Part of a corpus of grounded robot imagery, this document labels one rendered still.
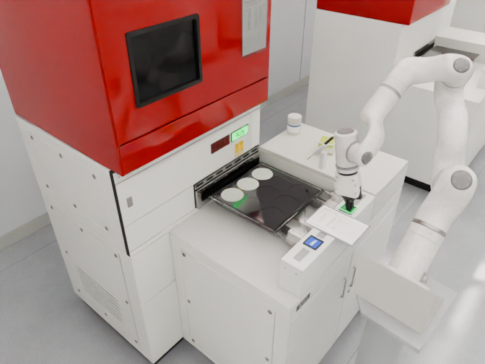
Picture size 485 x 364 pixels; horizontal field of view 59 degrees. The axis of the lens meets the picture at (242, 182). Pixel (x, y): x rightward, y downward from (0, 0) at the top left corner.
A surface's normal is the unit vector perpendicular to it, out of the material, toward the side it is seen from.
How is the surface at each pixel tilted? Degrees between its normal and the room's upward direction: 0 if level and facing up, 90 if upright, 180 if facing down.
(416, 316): 90
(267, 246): 0
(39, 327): 0
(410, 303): 90
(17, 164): 90
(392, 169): 0
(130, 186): 90
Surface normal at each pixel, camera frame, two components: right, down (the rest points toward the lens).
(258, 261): 0.00, -0.82
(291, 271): -0.65, 0.44
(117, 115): 0.76, 0.37
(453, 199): -0.38, 0.47
